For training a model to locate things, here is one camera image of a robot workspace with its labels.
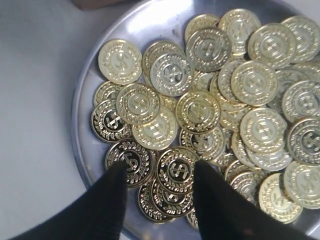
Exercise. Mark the gold coin front left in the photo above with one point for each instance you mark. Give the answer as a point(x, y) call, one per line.
point(140, 162)

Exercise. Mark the round steel plate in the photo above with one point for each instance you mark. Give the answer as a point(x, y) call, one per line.
point(144, 23)

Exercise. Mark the gold coin far left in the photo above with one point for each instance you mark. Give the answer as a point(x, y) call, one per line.
point(120, 61)

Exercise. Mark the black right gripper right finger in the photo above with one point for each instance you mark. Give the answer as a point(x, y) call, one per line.
point(223, 214)

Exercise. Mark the gold coin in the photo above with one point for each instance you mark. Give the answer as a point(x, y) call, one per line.
point(120, 61)
point(175, 170)
point(140, 162)

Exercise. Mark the gold coin front centre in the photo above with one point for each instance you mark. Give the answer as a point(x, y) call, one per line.
point(175, 170)

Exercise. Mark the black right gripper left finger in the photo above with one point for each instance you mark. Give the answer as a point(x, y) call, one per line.
point(99, 213)

